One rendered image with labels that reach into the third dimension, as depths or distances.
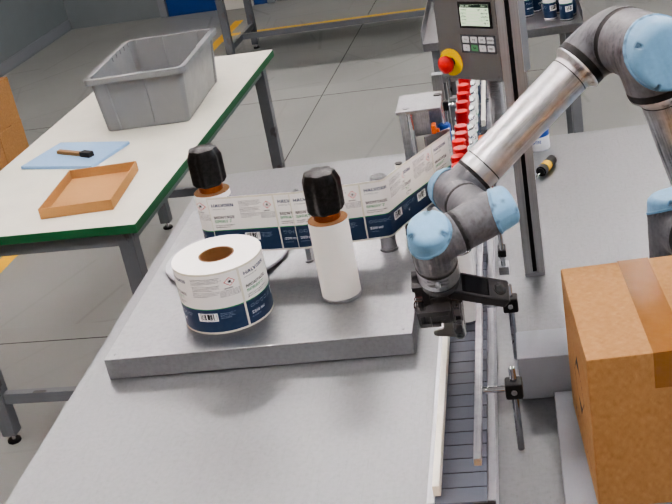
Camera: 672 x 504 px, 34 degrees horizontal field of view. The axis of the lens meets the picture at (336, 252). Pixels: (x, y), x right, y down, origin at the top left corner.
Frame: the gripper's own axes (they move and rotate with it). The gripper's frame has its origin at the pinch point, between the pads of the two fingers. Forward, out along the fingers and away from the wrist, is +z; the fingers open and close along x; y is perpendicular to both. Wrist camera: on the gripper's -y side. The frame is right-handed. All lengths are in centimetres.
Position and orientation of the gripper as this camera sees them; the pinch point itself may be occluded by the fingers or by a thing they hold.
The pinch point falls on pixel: (464, 331)
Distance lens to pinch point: 209.3
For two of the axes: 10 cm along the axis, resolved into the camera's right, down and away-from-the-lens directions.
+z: 2.1, 5.6, 8.0
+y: -9.8, 1.0, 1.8
